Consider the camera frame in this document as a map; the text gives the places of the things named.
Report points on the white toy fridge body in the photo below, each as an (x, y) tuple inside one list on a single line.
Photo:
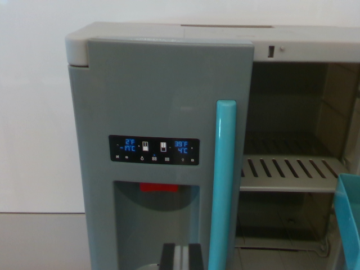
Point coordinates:
[(168, 31)]

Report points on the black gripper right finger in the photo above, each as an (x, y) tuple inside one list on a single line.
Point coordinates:
[(195, 257)]

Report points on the grey slotted fridge shelf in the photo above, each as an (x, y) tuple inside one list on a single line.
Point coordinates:
[(287, 182)]

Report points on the red dispenser lever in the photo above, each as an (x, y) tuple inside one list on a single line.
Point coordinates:
[(159, 187)]

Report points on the black temperature display panel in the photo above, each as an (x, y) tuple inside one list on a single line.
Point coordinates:
[(154, 150)]

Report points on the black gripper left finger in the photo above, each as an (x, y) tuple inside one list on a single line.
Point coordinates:
[(168, 257)]

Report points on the teal door bin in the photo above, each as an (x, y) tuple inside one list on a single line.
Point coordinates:
[(348, 213)]

